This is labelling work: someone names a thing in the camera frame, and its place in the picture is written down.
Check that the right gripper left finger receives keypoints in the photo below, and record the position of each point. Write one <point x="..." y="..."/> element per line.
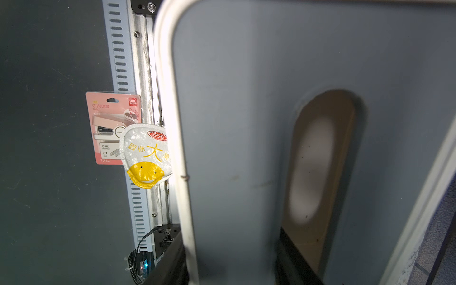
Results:
<point x="171" y="270"/>

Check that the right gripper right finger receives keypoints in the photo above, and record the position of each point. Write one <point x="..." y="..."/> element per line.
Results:
<point x="290" y="267"/>

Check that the white box grey lid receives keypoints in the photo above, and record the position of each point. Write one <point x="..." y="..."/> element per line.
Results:
<point x="235" y="75"/>

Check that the instant noodle cup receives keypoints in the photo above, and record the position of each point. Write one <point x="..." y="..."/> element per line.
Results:
<point x="145" y="154"/>

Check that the pink packaged item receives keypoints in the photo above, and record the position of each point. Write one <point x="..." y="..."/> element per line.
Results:
<point x="110" y="114"/>

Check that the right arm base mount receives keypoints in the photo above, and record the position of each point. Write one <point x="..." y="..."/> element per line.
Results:
<point x="142" y="262"/>

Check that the aluminium rail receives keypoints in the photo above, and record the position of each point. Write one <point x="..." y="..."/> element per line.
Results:
<point x="129" y="29"/>

